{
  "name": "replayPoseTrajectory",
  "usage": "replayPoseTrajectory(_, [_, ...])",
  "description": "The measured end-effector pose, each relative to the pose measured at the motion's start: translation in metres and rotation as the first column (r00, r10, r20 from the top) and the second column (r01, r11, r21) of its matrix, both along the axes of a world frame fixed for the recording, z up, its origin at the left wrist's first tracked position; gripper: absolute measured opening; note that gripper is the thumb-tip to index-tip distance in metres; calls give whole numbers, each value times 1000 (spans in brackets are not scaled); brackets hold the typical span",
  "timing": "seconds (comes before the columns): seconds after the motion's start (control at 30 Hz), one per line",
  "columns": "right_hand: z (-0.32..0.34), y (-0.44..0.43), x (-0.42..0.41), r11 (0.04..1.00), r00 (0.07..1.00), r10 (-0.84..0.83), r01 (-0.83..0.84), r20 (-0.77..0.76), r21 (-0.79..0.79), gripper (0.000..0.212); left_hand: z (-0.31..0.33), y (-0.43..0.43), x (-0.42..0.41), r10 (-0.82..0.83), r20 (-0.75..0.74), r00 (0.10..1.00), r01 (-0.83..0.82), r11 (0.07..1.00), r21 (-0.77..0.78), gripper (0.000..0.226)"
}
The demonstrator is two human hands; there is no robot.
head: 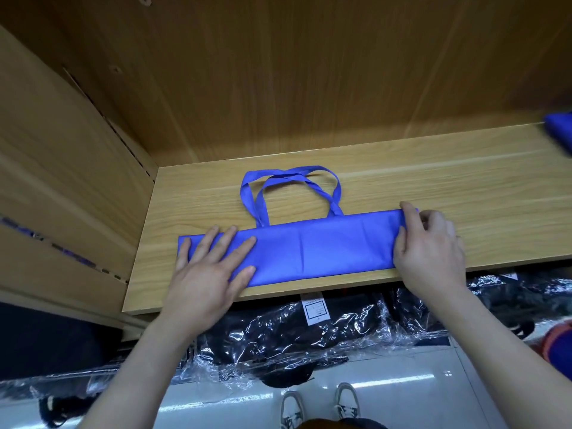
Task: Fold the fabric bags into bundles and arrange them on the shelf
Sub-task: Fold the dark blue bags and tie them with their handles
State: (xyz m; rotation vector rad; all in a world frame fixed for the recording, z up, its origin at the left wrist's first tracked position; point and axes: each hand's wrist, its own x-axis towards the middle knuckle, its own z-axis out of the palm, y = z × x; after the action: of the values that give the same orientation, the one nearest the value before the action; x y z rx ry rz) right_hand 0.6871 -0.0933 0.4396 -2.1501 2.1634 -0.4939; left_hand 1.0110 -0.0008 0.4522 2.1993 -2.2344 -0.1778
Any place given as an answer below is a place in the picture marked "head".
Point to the person's right hand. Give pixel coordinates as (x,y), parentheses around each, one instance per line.
(431,254)

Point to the person's left hand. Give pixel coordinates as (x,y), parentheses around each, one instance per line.
(205,290)

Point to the blue non-woven bag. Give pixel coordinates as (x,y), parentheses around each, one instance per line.
(561,131)
(313,245)

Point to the red shopping basket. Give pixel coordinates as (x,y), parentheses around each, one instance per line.
(559,348)

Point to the wooden shelf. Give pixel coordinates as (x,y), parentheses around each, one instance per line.
(357,85)

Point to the person's right forearm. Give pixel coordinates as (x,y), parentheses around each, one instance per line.
(514,362)

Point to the person's left forearm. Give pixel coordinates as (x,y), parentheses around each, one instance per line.
(139,379)

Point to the person's right shoe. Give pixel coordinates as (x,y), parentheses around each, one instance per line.
(347,402)

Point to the person's right leg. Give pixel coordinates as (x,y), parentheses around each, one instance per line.
(348,424)

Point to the black wrapped bag with tag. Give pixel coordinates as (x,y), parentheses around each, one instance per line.
(277,339)

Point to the black plastic-wrapped bag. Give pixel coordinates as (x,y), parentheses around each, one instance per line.
(54,384)
(509,304)

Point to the white paper tag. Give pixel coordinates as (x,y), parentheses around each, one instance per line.
(315,310)

